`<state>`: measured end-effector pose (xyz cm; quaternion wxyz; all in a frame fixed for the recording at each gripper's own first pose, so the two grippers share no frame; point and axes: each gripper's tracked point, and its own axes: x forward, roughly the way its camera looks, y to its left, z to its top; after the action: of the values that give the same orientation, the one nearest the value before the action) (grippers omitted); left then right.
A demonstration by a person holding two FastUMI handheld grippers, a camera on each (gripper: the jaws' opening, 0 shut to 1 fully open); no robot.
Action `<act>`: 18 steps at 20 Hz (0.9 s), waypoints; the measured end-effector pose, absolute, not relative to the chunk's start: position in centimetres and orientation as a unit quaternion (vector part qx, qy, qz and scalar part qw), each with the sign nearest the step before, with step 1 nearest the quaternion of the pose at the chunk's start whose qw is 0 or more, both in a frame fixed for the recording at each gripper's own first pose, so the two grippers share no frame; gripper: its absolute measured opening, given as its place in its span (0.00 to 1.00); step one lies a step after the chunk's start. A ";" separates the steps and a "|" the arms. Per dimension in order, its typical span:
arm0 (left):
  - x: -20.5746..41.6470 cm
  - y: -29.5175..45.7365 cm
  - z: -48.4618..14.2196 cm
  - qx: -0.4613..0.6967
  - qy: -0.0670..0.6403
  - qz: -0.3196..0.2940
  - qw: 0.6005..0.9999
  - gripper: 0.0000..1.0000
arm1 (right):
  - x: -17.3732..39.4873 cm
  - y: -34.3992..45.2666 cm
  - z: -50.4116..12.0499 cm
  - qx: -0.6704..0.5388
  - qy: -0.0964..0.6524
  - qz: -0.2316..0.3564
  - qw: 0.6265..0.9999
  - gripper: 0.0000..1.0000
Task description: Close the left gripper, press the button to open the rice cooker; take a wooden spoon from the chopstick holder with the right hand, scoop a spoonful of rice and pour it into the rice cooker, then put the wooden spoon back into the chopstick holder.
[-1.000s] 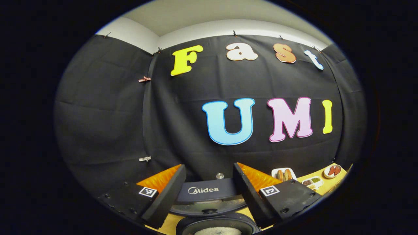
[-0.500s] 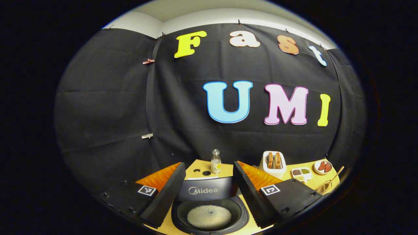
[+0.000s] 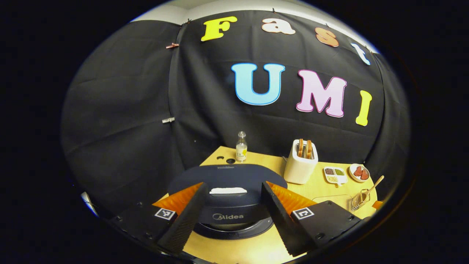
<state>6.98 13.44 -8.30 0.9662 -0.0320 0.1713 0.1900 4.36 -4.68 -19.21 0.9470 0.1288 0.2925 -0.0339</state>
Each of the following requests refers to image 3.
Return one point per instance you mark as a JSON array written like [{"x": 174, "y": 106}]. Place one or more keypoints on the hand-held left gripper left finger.
[{"x": 185, "y": 223}]

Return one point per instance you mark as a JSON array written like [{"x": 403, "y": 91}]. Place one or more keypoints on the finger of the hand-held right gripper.
[{"x": 377, "y": 205}]

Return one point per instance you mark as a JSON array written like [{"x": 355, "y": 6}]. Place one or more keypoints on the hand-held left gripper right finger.
[{"x": 282, "y": 220}]

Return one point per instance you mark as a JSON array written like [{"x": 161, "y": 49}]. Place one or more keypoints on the wooden spoon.
[{"x": 375, "y": 185}]

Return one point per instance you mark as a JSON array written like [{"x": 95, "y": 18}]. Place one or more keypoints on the dark rice cooker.
[{"x": 227, "y": 174}]

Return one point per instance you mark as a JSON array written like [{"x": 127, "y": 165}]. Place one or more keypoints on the clear plastic rice box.
[{"x": 339, "y": 200}]

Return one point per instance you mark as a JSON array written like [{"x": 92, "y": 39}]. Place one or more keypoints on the red meat slice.
[
  {"x": 365, "y": 174},
  {"x": 358, "y": 171}
]

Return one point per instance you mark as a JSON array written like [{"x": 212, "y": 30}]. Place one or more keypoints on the white round plate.
[{"x": 351, "y": 172}]

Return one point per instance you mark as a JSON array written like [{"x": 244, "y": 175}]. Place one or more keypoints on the white divided bean dish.
[{"x": 335, "y": 176}]

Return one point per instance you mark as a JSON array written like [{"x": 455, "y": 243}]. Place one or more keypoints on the white toaster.
[{"x": 298, "y": 170}]

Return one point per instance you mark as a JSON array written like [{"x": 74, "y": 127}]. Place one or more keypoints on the bread slice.
[
  {"x": 309, "y": 149},
  {"x": 300, "y": 147}
]

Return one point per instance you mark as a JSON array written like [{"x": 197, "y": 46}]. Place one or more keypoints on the glass bottle with yellow label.
[{"x": 241, "y": 150}]

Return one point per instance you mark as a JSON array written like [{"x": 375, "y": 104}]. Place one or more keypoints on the silver metal clip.
[{"x": 168, "y": 120}]

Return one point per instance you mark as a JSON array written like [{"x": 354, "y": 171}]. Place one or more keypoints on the black backdrop cloth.
[{"x": 117, "y": 110}]

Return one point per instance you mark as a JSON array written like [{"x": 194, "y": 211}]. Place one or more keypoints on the pink clip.
[{"x": 172, "y": 46}]

